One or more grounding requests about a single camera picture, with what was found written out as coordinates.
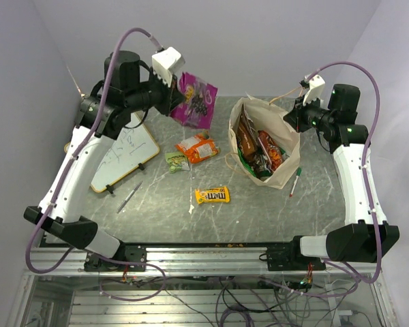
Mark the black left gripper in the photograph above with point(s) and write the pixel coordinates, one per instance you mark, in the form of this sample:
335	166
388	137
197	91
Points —
174	97

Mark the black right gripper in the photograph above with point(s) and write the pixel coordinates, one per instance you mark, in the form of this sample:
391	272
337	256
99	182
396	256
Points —
295	117

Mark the purple grape candy bag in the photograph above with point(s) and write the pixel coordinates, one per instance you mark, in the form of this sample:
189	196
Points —
198	108

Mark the beige paper bag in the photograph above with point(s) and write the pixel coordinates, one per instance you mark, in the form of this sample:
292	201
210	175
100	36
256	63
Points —
269	118

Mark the orange snack packet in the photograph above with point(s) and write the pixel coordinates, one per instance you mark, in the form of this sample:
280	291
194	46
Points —
198	148

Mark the brown snack bag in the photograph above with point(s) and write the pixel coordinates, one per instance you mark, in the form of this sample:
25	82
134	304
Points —
247	136

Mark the dark green chips bag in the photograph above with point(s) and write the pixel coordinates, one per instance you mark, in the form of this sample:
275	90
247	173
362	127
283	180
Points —
259	167

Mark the red Doritos bag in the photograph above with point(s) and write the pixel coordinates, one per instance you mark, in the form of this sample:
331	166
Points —
272	152

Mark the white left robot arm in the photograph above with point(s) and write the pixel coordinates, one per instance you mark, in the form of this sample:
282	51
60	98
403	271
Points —
129	86

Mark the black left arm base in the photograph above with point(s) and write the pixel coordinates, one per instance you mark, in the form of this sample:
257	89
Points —
129	257

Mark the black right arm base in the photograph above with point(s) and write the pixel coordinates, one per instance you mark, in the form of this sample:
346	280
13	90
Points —
287	256

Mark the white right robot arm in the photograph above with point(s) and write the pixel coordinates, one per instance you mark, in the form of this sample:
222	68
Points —
366	235

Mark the red green marker pen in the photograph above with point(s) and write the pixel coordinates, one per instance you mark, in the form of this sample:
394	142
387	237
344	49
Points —
297	175

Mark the yellow framed whiteboard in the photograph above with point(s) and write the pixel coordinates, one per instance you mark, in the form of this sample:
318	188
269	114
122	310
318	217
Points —
130	151

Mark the small light green packet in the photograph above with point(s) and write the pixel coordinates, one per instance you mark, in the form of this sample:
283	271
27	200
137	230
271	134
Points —
177	162

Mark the purple pen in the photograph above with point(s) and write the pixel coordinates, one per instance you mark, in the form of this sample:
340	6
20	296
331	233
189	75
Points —
128	197

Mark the yellow M&M's packet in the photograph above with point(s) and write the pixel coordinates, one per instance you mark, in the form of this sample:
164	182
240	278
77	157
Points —
217	194

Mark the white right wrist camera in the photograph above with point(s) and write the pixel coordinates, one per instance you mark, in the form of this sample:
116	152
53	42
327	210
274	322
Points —
314	87

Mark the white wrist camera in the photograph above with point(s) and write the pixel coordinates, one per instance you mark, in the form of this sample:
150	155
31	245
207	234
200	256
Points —
314	87
167	63

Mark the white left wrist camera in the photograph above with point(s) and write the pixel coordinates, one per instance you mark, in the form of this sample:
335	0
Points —
167	63

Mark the aluminium table frame rail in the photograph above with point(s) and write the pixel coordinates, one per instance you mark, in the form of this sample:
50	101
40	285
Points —
191	262

